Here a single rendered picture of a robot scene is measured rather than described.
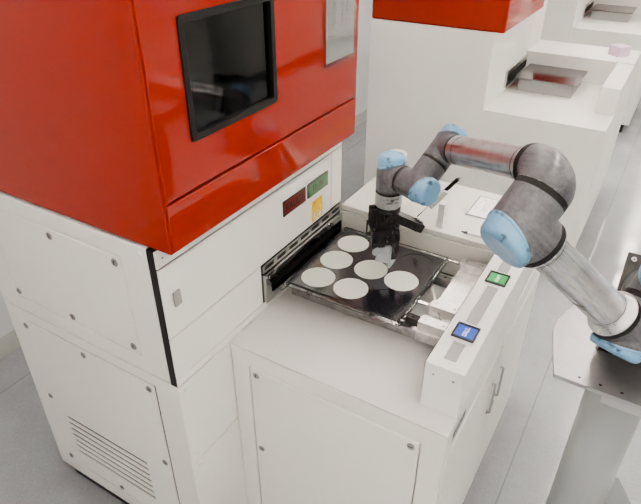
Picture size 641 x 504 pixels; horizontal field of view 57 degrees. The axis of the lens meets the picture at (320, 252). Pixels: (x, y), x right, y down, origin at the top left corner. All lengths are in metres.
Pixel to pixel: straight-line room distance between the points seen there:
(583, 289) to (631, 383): 0.42
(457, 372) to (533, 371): 1.53
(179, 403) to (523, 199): 0.96
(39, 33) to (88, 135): 0.20
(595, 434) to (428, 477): 0.59
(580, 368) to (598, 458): 0.40
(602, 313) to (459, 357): 0.32
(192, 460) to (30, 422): 1.17
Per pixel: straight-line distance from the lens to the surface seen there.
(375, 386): 1.50
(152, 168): 1.17
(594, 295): 1.36
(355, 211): 1.95
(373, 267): 1.76
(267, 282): 1.67
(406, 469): 1.56
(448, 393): 1.41
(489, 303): 1.58
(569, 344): 1.74
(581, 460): 2.03
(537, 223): 1.19
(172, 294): 1.37
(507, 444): 2.54
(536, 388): 2.80
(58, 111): 1.32
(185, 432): 1.65
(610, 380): 1.68
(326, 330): 1.65
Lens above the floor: 1.89
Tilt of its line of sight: 33 degrees down
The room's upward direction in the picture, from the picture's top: straight up
